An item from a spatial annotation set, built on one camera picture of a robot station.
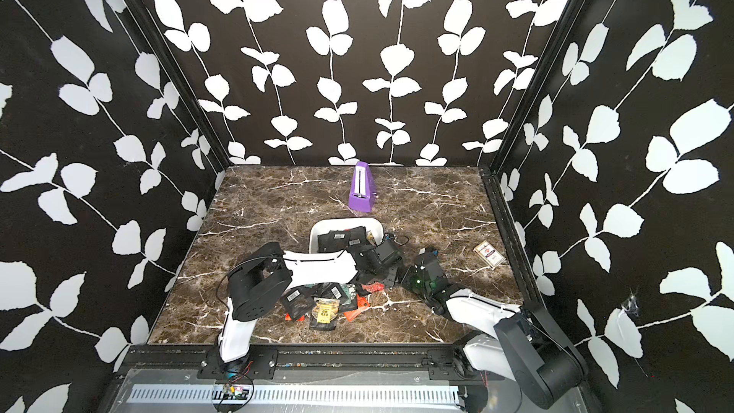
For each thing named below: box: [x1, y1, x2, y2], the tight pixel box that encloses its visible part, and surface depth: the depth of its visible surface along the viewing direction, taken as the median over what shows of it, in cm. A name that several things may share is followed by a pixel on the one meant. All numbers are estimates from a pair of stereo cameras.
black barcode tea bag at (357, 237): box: [347, 225, 369, 248], surface depth 98 cm
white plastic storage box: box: [309, 217, 385, 254], surface depth 99 cm
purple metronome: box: [347, 161, 377, 213], surface depth 103 cm
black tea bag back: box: [317, 229, 350, 254], surface depth 97 cm
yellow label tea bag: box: [310, 297, 341, 331], surface depth 84 cm
